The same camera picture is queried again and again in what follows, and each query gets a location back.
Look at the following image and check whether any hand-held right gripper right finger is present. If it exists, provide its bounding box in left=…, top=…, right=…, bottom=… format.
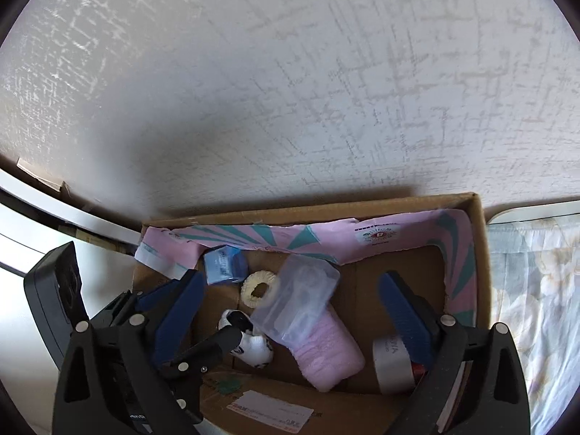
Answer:
left=378, top=271, right=531, bottom=435

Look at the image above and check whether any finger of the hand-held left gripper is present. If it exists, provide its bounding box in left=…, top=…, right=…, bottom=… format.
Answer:
left=88, top=278, right=189, bottom=327
left=158, top=324, right=244, bottom=381

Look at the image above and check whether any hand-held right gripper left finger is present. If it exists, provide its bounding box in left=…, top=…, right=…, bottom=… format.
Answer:
left=53, top=269, right=207, bottom=435

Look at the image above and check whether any white baby sock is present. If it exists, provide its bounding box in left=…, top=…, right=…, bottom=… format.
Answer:
left=217, top=309, right=274, bottom=368

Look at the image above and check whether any cardboard box with pink flaps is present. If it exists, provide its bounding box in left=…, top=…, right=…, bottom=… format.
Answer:
left=131, top=192, right=492, bottom=435

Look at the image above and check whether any silver can with red lid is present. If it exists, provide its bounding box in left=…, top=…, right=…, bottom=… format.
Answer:
left=372, top=335, right=429, bottom=395

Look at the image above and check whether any blue block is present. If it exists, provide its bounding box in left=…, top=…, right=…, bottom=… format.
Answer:
left=203, top=245, right=249, bottom=285

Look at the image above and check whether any cream crochet ring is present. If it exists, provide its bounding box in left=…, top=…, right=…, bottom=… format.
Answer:
left=241, top=270, right=278, bottom=311

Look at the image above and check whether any pink towel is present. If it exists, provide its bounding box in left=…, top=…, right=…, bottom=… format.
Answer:
left=290, top=303, right=366, bottom=393

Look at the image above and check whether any clear plastic box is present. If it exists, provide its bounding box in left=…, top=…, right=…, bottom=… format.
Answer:
left=250, top=254, right=341, bottom=349

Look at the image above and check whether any white sliding door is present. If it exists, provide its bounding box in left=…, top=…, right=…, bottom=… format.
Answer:
left=0, top=170, right=141, bottom=435

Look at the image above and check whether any light blue floral bed sheet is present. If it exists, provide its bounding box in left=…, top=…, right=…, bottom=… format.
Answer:
left=487, top=215, right=580, bottom=431

